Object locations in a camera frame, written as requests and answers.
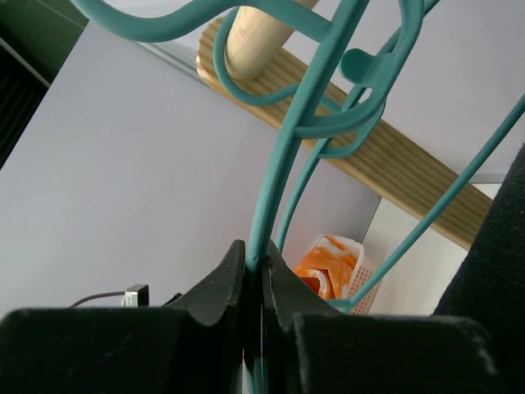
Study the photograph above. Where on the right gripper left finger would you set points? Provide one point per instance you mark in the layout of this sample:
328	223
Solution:
192	345

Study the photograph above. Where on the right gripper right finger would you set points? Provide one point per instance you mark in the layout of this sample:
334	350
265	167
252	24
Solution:
473	343

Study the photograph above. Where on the teal hanger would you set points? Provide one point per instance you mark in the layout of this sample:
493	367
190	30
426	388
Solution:
346	305
342	90

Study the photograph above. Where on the orange white trousers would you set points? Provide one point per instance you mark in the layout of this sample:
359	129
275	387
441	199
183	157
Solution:
328	266

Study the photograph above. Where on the black trousers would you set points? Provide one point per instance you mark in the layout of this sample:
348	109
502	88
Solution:
492	246

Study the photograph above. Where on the white plastic basket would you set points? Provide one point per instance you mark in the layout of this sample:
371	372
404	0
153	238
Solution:
364	269

